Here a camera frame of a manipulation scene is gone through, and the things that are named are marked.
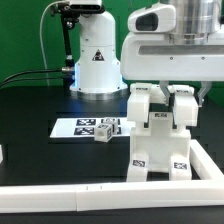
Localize white marker base plate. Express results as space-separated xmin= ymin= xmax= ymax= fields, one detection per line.
xmin=50 ymin=117 xmax=134 ymax=138

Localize white L-shaped fence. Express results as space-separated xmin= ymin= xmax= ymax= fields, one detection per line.
xmin=0 ymin=140 xmax=224 ymax=213

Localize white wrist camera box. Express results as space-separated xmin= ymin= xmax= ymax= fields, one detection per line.
xmin=128 ymin=3 xmax=176 ymax=33

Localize white chair seat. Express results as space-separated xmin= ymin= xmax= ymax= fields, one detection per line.
xmin=130 ymin=112 xmax=191 ymax=174

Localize white tagged cube nut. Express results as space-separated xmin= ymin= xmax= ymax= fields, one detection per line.
xmin=101 ymin=117 xmax=119 ymax=134
xmin=94 ymin=123 xmax=113 ymax=142

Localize black camera on stand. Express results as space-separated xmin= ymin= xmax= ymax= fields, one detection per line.
xmin=50 ymin=0 xmax=105 ymax=88

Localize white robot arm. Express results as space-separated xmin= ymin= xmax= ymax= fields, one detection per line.
xmin=69 ymin=0 xmax=224 ymax=100

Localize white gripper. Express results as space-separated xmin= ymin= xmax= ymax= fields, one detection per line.
xmin=121 ymin=31 xmax=224 ymax=106

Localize grey camera cable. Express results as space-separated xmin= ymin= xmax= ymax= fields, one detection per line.
xmin=38 ymin=0 xmax=69 ymax=87

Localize black base cables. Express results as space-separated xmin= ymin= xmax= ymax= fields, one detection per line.
xmin=0 ymin=66 xmax=76 ymax=89

